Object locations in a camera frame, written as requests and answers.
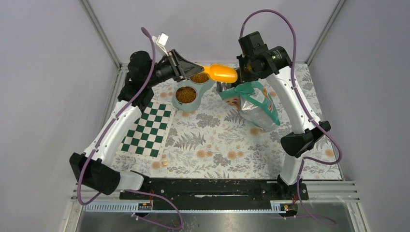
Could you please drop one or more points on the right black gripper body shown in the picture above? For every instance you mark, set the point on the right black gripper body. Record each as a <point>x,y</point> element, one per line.
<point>246,72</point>

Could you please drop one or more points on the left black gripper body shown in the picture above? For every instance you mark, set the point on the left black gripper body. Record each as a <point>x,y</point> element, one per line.
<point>164,71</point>

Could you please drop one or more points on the yellow plastic scoop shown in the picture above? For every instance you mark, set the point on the yellow plastic scoop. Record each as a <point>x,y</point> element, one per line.
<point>221,73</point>

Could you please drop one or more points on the teal dog food bag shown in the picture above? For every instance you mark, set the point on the teal dog food bag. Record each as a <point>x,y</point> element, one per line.
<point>252,102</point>

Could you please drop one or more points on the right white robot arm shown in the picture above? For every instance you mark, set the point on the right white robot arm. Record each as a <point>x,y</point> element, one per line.
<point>307,128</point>

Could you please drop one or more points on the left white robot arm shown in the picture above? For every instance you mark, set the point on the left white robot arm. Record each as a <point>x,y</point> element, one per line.
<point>92,168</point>

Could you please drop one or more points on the teal double pet bowl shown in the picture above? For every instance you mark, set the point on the teal double pet bowl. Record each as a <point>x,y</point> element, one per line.
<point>188,93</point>

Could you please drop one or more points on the green white checkered mat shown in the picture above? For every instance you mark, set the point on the green white checkered mat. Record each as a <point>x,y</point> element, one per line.
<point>146,137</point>

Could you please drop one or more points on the floral tablecloth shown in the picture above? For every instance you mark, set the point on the floral tablecloth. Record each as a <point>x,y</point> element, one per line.
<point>216,142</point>

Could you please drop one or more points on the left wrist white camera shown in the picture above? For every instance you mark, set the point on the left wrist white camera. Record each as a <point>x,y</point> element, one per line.
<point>160,43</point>

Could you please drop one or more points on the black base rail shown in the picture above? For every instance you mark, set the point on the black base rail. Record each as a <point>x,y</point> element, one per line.
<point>223,194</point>

